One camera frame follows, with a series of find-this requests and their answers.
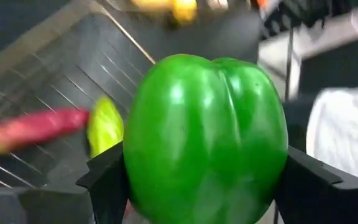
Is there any metal wire basket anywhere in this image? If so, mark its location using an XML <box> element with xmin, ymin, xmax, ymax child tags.
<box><xmin>0</xmin><ymin>0</ymin><xmax>158</xmax><ymax>190</ymax></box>

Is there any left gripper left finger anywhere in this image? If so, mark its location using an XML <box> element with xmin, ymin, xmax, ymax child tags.
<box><xmin>75</xmin><ymin>141</ymin><xmax>131</xmax><ymax>224</ymax></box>

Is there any green bell pepper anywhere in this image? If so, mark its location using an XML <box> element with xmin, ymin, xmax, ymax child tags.
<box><xmin>122</xmin><ymin>53</ymin><xmax>289</xmax><ymax>224</ymax></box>

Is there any red pepper with green end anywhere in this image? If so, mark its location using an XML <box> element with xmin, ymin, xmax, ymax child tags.
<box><xmin>0</xmin><ymin>107</ymin><xmax>90</xmax><ymax>156</ymax></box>

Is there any yellow orange citrus fruit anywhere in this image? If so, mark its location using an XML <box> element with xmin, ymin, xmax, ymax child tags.
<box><xmin>172</xmin><ymin>0</ymin><xmax>198</xmax><ymax>24</ymax></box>

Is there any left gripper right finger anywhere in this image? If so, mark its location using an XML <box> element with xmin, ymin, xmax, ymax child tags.
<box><xmin>273</xmin><ymin>145</ymin><xmax>358</xmax><ymax>224</ymax></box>

